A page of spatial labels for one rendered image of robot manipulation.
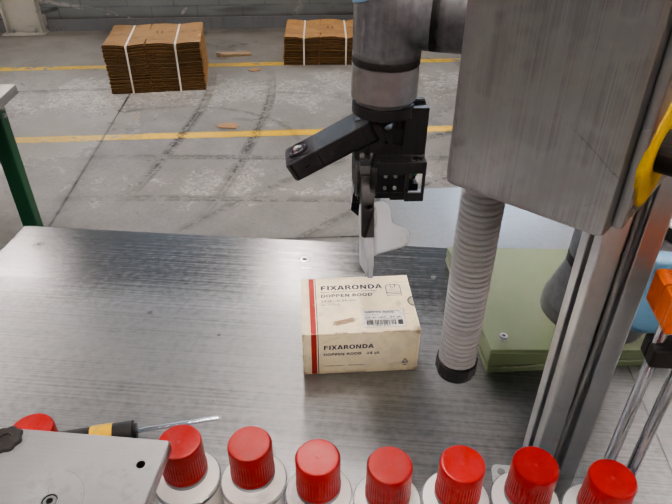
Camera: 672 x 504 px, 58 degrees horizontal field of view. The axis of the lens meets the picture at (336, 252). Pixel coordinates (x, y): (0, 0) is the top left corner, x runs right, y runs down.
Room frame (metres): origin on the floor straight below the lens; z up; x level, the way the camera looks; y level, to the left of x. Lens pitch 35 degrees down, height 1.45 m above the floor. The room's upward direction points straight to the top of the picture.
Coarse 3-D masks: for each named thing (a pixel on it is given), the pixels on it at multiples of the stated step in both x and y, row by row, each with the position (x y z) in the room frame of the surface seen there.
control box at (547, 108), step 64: (512, 0) 0.30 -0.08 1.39; (576, 0) 0.28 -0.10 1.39; (640, 0) 0.26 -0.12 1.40; (512, 64) 0.29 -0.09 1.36; (576, 64) 0.27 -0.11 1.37; (640, 64) 0.25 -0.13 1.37; (512, 128) 0.29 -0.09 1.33; (576, 128) 0.27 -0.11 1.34; (640, 128) 0.26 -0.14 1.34; (512, 192) 0.28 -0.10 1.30; (576, 192) 0.26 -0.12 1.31; (640, 192) 0.26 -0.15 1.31
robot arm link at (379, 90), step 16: (352, 64) 0.65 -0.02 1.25; (352, 80) 0.65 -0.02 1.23; (368, 80) 0.63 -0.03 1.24; (384, 80) 0.62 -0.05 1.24; (400, 80) 0.63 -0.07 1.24; (416, 80) 0.64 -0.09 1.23; (352, 96) 0.65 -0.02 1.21; (368, 96) 0.63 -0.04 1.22; (384, 96) 0.62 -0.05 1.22; (400, 96) 0.63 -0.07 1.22; (416, 96) 0.65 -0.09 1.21
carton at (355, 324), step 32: (320, 288) 0.69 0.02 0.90; (352, 288) 0.69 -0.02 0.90; (384, 288) 0.69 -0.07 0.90; (320, 320) 0.62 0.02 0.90; (352, 320) 0.62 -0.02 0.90; (384, 320) 0.62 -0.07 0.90; (416, 320) 0.62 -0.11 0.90; (320, 352) 0.59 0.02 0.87; (352, 352) 0.60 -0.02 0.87; (384, 352) 0.60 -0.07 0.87; (416, 352) 0.60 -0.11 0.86
